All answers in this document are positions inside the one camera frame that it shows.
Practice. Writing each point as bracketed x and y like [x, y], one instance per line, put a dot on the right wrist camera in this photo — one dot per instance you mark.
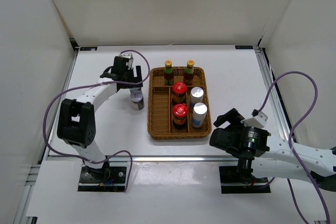
[259, 119]

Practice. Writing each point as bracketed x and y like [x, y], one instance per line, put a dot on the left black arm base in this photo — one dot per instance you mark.
[113, 181]

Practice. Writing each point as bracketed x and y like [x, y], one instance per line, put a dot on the silver-cap white bottle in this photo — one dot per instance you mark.
[196, 96]
[199, 113]

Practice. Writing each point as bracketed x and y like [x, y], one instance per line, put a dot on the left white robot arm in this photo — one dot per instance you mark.
[77, 123]

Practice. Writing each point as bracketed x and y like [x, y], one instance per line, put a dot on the right black corner label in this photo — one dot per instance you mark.
[244, 47]

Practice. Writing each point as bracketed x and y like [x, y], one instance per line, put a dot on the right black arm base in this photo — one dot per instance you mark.
[232, 183]

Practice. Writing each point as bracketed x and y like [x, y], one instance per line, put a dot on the black corner label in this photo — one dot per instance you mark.
[88, 48]
[244, 47]

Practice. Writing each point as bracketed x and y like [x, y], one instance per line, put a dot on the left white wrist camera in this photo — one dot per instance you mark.
[127, 60]

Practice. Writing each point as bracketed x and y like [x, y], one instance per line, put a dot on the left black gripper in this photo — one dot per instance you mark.
[138, 78]

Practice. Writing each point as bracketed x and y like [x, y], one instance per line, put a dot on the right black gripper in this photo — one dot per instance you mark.
[232, 117]

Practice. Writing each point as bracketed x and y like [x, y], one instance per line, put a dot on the left black corner label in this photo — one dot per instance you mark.
[88, 48]

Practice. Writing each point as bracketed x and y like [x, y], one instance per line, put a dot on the grey-lid spice jar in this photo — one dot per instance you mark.
[135, 89]
[137, 99]

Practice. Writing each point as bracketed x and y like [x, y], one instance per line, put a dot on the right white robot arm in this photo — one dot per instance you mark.
[261, 154]

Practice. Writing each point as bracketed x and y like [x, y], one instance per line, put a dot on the yellow-cap sauce bottle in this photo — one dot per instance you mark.
[189, 73]
[168, 73]

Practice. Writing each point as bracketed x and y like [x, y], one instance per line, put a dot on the red-lid sauce jar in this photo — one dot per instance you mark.
[179, 90]
[180, 113]

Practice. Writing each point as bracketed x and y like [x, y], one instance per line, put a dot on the brown wicker divided basket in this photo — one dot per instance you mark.
[160, 109]

